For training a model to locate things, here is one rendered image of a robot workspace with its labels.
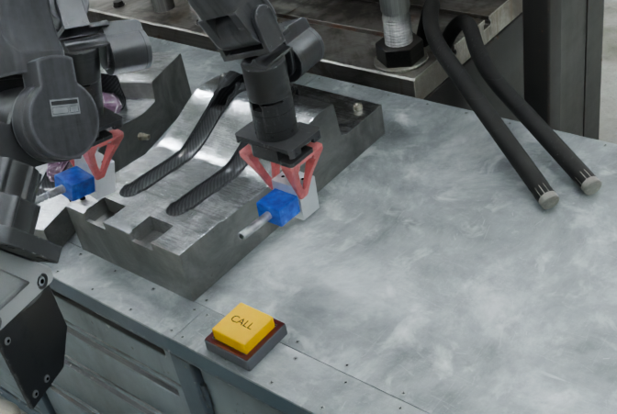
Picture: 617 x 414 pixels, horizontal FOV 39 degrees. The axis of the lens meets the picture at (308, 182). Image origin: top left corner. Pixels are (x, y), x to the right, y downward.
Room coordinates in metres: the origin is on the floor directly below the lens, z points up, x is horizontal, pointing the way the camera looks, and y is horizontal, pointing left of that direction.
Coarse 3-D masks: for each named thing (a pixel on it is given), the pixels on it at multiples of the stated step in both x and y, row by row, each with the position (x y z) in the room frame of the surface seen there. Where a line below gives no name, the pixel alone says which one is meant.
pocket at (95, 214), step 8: (104, 200) 1.14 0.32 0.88; (112, 200) 1.13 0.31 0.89; (88, 208) 1.12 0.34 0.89; (96, 208) 1.13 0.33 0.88; (104, 208) 1.14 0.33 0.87; (112, 208) 1.13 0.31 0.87; (120, 208) 1.12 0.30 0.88; (88, 216) 1.12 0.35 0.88; (96, 216) 1.13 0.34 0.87; (104, 216) 1.13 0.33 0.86; (96, 224) 1.09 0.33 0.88
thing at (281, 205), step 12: (276, 180) 0.99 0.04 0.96; (300, 180) 0.98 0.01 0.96; (312, 180) 0.98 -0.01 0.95; (276, 192) 0.98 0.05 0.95; (288, 192) 0.97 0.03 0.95; (312, 192) 0.98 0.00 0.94; (264, 204) 0.96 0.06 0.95; (276, 204) 0.95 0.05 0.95; (288, 204) 0.95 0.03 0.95; (300, 204) 0.96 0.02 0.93; (312, 204) 0.98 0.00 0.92; (264, 216) 0.94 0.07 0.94; (276, 216) 0.94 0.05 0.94; (288, 216) 0.95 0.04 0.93; (300, 216) 0.96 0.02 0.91; (252, 228) 0.92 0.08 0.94
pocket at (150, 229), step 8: (144, 224) 1.06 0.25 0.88; (152, 224) 1.07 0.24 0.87; (160, 224) 1.05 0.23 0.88; (168, 224) 1.04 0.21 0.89; (136, 232) 1.04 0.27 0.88; (144, 232) 1.05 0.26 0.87; (152, 232) 1.06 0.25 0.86; (160, 232) 1.06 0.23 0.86; (136, 240) 1.03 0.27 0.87; (144, 240) 1.05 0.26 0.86; (152, 240) 1.04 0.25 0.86
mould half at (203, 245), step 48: (192, 96) 1.35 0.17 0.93; (240, 96) 1.30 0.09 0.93; (336, 96) 1.37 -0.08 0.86; (336, 144) 1.22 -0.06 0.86; (144, 192) 1.13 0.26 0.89; (240, 192) 1.09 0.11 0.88; (96, 240) 1.10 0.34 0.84; (192, 240) 0.99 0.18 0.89; (240, 240) 1.04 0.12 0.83; (192, 288) 0.96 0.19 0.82
